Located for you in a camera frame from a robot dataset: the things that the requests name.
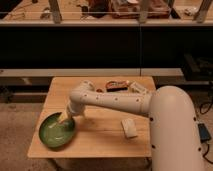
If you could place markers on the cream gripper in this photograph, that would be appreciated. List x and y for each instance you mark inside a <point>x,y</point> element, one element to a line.
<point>66,115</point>

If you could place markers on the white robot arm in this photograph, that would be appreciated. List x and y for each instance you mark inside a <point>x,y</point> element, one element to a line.
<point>174,134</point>

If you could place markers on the green ceramic bowl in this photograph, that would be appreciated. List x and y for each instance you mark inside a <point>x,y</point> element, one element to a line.
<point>54,134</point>

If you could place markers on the wooden table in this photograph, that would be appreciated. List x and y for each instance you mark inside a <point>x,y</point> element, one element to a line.
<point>99,132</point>

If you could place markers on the white rectangular sponge block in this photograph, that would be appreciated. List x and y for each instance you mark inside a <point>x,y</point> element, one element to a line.
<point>129,128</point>

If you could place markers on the white plastic bottle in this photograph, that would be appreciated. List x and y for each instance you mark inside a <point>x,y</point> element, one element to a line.
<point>137,88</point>

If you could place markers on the cluttered back workbench shelf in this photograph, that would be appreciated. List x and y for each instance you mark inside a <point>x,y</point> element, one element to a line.
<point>107,12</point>

